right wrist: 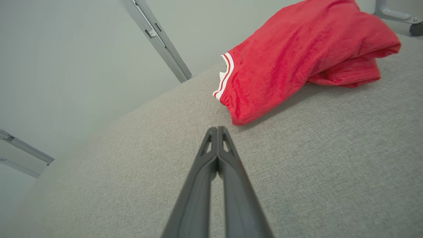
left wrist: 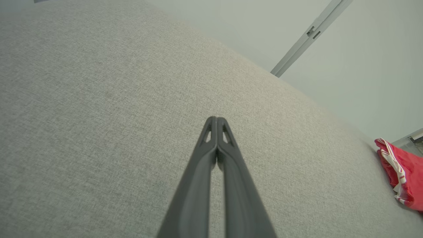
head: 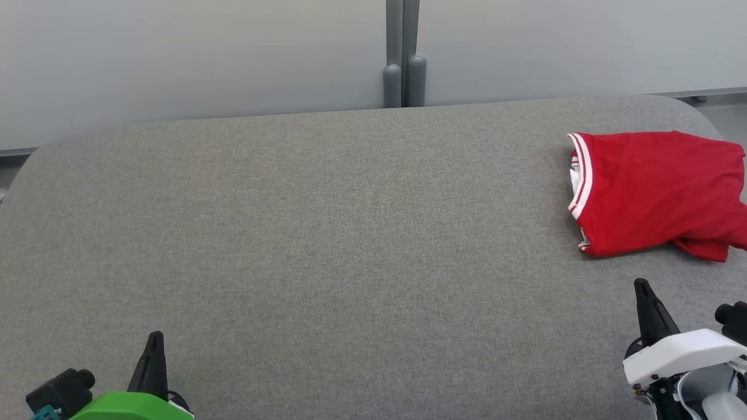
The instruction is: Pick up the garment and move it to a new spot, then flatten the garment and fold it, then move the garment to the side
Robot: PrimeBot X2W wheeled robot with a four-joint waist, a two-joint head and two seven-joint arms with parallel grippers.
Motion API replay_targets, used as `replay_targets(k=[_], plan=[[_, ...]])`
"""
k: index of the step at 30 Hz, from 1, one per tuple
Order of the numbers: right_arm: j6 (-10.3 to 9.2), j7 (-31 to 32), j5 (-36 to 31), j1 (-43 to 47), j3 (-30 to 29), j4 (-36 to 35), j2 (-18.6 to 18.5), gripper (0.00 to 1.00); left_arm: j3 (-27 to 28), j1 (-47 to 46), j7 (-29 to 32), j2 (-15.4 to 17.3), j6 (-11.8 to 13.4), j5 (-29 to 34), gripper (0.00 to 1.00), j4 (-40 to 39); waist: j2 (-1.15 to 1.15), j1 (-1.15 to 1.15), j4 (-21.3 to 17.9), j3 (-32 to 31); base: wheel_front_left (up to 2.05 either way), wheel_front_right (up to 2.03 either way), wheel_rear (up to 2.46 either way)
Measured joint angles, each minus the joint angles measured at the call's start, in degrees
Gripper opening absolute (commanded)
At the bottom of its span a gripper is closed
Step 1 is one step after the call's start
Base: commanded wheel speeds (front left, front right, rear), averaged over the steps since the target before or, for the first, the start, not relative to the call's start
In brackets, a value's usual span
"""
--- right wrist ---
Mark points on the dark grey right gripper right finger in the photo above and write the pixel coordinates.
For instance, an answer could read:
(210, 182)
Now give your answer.
(241, 205)

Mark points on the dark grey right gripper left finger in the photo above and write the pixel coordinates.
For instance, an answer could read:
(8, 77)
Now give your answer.
(195, 198)

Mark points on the red shorts with white trim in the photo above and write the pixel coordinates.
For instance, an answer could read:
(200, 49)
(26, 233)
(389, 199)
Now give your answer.
(290, 53)

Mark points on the grey fabric sofa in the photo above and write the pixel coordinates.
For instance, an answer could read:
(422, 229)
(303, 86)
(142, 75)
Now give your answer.
(330, 165)

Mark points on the grey metal leg with caster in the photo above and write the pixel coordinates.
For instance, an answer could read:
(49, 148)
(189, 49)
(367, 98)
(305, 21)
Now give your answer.
(393, 13)

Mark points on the aluminium wall rail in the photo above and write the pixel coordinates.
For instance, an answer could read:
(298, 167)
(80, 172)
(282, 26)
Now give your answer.
(23, 148)
(158, 36)

